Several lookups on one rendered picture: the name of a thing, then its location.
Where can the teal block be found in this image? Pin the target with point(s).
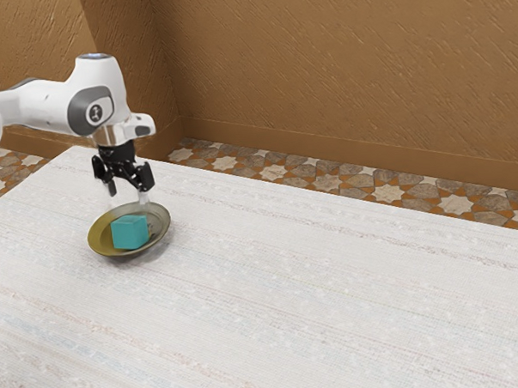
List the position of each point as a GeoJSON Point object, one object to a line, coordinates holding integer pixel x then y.
{"type": "Point", "coordinates": [129, 232]}

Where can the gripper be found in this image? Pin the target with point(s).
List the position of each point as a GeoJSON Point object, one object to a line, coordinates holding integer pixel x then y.
{"type": "Point", "coordinates": [116, 155]}

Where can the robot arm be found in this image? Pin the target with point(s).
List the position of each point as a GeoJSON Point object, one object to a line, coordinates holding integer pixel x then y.
{"type": "Point", "coordinates": [44, 104]}

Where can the olive green plate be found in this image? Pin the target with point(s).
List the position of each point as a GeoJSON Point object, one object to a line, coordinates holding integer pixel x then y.
{"type": "Point", "coordinates": [99, 239]}

